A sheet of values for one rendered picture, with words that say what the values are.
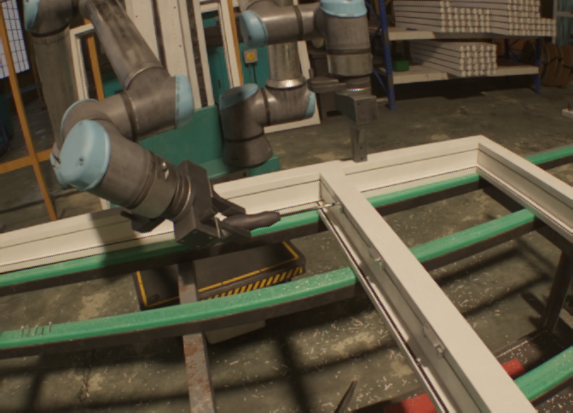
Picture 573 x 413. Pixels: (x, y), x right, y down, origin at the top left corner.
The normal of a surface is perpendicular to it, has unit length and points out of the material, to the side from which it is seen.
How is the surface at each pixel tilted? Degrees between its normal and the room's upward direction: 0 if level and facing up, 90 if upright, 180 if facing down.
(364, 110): 90
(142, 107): 73
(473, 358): 0
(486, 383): 0
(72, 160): 48
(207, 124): 90
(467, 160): 90
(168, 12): 90
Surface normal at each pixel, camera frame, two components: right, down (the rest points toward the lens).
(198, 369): -0.12, -0.89
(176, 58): 0.41, 0.36
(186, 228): -0.58, -0.32
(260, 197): 0.21, 0.41
